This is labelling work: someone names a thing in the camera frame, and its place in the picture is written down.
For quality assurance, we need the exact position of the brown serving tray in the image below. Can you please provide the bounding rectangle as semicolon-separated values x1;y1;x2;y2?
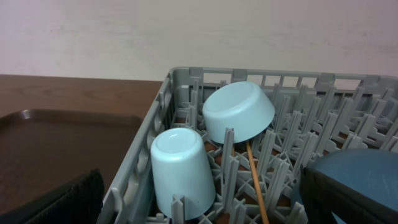
1;110;142;214

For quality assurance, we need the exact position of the grey dishwasher rack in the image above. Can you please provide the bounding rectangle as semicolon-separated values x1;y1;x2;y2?
98;67;397;223

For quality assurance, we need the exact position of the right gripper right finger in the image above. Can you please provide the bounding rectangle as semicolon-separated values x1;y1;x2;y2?
299;167;397;224

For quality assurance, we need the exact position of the dark blue plate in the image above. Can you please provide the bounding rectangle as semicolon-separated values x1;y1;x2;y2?
310;149;397;212

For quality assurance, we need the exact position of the light blue cup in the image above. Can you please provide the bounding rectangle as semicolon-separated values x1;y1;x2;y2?
150;128;216;220

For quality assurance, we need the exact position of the light blue bowl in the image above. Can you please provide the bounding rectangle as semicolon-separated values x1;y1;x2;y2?
202;81;275;143

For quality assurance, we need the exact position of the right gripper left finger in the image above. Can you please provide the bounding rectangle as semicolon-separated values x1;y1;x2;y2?
1;169;104;224

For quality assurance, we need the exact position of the right wooden chopstick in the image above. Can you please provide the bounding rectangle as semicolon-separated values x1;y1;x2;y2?
246;141;269;224

